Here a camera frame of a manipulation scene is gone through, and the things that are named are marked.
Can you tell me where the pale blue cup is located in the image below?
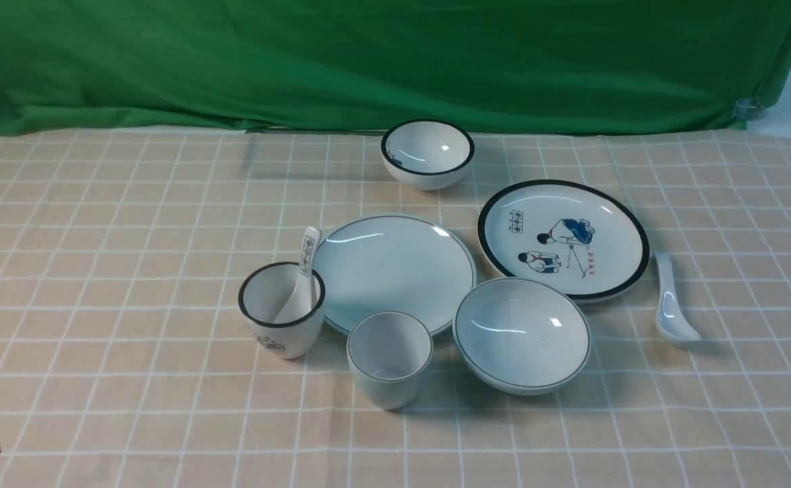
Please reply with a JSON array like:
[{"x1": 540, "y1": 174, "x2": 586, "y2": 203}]
[{"x1": 346, "y1": 311, "x2": 434, "y2": 411}]

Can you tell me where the pale blue bowl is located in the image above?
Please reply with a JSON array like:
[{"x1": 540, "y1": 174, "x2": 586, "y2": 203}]
[{"x1": 451, "y1": 277, "x2": 593, "y2": 397}]

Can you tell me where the pale blue ceramic spoon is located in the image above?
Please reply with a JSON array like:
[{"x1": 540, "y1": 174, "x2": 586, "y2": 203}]
[{"x1": 653, "y1": 252, "x2": 702, "y2": 347}]

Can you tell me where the beige checkered tablecloth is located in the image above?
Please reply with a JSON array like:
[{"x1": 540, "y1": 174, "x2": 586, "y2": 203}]
[{"x1": 0, "y1": 130, "x2": 791, "y2": 487}]

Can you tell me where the black-rimmed white cup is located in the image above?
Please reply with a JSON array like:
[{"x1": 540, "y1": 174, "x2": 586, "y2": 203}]
[{"x1": 237, "y1": 262, "x2": 327, "y2": 359}]

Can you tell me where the white spoon with characters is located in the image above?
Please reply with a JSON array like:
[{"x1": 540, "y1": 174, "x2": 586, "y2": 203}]
[{"x1": 275, "y1": 226, "x2": 321, "y2": 324}]

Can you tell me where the green backdrop cloth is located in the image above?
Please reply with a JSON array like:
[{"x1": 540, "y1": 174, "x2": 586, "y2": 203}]
[{"x1": 0, "y1": 1, "x2": 791, "y2": 136}]

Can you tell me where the pale blue plate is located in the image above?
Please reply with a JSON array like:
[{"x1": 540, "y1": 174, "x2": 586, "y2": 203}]
[{"x1": 312, "y1": 214, "x2": 479, "y2": 336}]

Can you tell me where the small black-rimmed white bowl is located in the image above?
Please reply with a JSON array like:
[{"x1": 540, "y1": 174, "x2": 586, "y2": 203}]
[{"x1": 380, "y1": 119, "x2": 475, "y2": 191}]

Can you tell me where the illustrated black-rimmed plate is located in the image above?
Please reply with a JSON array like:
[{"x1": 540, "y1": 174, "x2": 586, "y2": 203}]
[{"x1": 476, "y1": 180, "x2": 651, "y2": 304}]

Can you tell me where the metal clamp on backdrop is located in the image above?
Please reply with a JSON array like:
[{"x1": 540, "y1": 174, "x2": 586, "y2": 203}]
[{"x1": 731, "y1": 97, "x2": 766, "y2": 123}]

